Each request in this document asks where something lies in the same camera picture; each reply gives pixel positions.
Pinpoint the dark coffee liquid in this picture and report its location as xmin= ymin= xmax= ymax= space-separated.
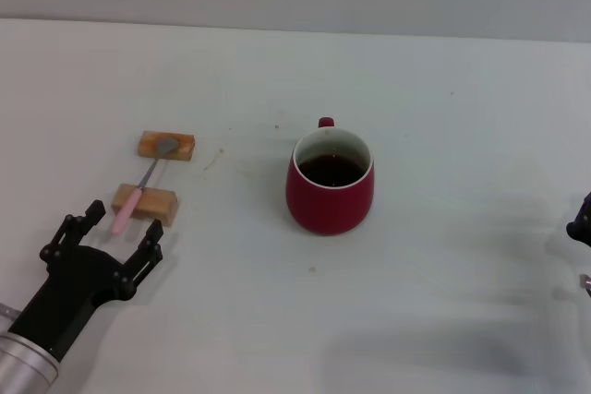
xmin=296 ymin=153 xmax=367 ymax=188

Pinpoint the red ceramic mug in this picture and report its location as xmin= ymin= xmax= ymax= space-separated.
xmin=284 ymin=116 xmax=375 ymax=237

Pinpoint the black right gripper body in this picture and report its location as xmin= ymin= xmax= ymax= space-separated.
xmin=566 ymin=190 xmax=591 ymax=248

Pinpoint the orange stained wooden block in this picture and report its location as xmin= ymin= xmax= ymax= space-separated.
xmin=136 ymin=130 xmax=196 ymax=162

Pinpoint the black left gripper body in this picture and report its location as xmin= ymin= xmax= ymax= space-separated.
xmin=8 ymin=247 xmax=124 ymax=364

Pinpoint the pink handled metal spoon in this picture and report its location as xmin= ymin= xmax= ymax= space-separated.
xmin=109 ymin=136 xmax=180 ymax=236

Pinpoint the plain wooden block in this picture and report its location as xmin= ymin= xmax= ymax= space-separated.
xmin=111 ymin=183 xmax=180 ymax=229

